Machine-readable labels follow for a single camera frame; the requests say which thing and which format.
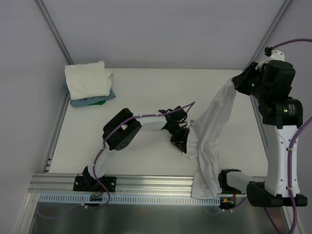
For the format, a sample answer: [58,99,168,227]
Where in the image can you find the left aluminium frame post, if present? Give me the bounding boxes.
[34,0,74,65]

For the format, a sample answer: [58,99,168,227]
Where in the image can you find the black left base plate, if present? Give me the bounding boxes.
[73,174,117,193]

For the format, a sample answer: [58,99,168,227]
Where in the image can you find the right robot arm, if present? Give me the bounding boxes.
[217,59,308,208]

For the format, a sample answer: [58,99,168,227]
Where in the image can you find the right aluminium frame post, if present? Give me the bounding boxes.
[245,0,293,67]

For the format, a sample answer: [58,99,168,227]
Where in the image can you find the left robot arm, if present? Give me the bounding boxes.
[82,106,190,191]

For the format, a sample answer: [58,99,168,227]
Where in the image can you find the folded green t shirt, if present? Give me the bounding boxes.
[90,100,106,105]

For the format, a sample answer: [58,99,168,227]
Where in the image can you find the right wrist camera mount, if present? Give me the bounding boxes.
[255,47,285,70]

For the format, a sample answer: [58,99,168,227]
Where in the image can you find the folded blue t shirt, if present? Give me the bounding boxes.
[70,90,116,107]

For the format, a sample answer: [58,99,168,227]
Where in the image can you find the left side aluminium rail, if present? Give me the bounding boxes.
[41,93,70,173]

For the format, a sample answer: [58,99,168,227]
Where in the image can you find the folded white t shirt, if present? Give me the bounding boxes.
[64,60,114,100]

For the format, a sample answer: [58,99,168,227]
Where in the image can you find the white t shirt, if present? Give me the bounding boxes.
[64,60,114,100]
[183,79,237,199]

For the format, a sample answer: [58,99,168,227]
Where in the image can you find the aluminium frame post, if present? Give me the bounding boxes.
[245,0,293,67]
[34,0,74,65]

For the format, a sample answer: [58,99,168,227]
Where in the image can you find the aluminium front rail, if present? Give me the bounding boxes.
[28,173,247,195]

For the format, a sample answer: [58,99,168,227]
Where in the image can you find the white slotted cable duct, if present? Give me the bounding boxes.
[39,193,221,206]

